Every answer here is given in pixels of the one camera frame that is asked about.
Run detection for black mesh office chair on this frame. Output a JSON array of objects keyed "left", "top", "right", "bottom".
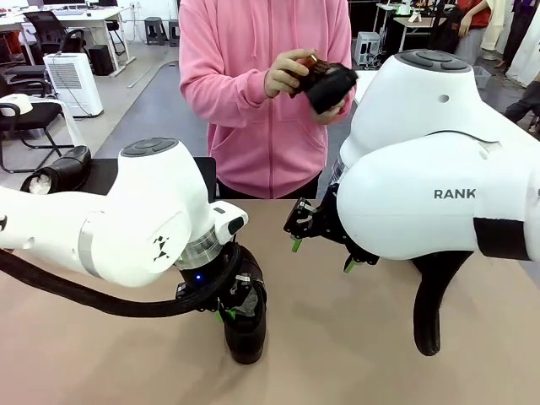
[{"left": 23, "top": 10, "right": 88, "bottom": 65}]

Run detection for black right arm cable sleeve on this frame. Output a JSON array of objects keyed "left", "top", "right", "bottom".
[{"left": 413, "top": 250, "right": 476, "bottom": 358}]

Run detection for black leather shoe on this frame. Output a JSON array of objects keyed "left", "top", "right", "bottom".
[
  {"left": 303, "top": 62, "right": 360, "bottom": 116},
  {"left": 220, "top": 246, "right": 269, "bottom": 366},
  {"left": 19, "top": 144, "right": 93, "bottom": 197}
]

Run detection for white computer case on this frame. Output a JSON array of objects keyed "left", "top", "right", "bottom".
[{"left": 352, "top": 31, "right": 382, "bottom": 68}]

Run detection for white paper shoe stuffing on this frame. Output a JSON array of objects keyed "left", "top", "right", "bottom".
[
  {"left": 235, "top": 289, "right": 259, "bottom": 316},
  {"left": 24, "top": 173, "right": 54, "bottom": 196}
]

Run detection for person's left hand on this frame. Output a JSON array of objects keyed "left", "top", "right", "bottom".
[{"left": 312, "top": 84, "right": 357, "bottom": 126}]

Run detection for white air purifier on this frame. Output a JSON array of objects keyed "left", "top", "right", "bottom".
[{"left": 43, "top": 52, "right": 105, "bottom": 119}]

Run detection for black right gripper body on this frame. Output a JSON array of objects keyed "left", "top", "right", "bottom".
[{"left": 313, "top": 182, "right": 360, "bottom": 255}]

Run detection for white draped cloth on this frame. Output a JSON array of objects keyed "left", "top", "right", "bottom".
[{"left": 53, "top": 99, "right": 86, "bottom": 148}]

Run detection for person's right hand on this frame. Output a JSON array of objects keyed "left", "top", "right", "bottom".
[{"left": 265, "top": 47, "right": 321, "bottom": 100}]

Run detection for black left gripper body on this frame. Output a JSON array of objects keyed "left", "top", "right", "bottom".
[{"left": 175, "top": 254, "right": 233, "bottom": 301}]

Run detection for person's right forearm pink sleeve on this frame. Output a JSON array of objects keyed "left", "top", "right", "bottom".
[{"left": 179, "top": 67, "right": 276, "bottom": 126}]

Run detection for person in pink hoodie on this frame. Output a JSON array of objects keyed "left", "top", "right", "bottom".
[{"left": 178, "top": 0, "right": 360, "bottom": 200}]

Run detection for black computer tower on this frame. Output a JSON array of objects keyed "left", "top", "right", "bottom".
[{"left": 88, "top": 44, "right": 115, "bottom": 77}]

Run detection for brown wooden shoe brush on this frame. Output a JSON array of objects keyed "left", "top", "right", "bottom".
[{"left": 294, "top": 51, "right": 338, "bottom": 95}]

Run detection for seated person dark trousers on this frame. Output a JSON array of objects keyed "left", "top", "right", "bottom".
[{"left": 503, "top": 79, "right": 540, "bottom": 132}]

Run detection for white office desk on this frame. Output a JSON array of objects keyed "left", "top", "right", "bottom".
[{"left": 0, "top": 6, "right": 137, "bottom": 78}]

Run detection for white table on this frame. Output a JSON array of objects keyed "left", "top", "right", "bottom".
[{"left": 353, "top": 70, "right": 384, "bottom": 107}]

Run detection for grey mesh bin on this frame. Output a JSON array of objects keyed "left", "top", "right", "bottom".
[{"left": 472, "top": 65, "right": 493, "bottom": 90}]

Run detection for brown top table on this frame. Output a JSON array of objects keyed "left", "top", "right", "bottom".
[{"left": 390, "top": 15, "right": 449, "bottom": 71}]

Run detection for cream hanging garment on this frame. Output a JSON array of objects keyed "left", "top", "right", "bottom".
[{"left": 480, "top": 0, "right": 514, "bottom": 52}]

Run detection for white round object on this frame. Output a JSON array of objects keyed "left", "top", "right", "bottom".
[{"left": 0, "top": 94, "right": 35, "bottom": 118}]

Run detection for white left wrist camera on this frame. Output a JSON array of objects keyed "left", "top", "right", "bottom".
[{"left": 209, "top": 201, "right": 251, "bottom": 245}]

